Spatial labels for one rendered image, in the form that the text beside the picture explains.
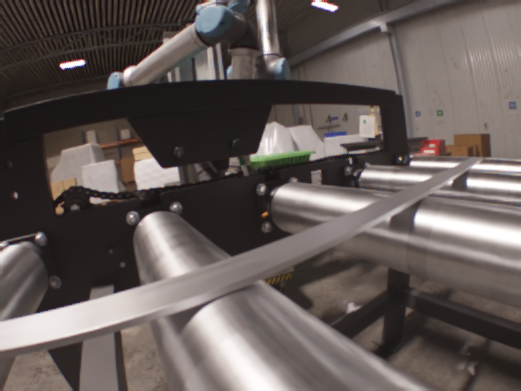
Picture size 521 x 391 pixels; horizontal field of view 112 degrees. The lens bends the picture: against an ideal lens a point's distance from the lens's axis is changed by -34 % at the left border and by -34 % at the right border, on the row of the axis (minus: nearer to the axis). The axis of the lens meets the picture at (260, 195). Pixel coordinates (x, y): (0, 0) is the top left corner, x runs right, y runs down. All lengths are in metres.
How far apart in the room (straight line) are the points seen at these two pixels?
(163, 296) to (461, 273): 0.30
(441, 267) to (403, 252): 0.06
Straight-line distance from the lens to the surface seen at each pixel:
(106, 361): 0.38
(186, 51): 1.01
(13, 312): 0.39
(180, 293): 0.17
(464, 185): 0.62
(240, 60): 1.00
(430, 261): 0.34
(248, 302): 0.16
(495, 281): 0.32
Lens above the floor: 1.00
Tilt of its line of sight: 10 degrees down
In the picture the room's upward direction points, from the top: 8 degrees counter-clockwise
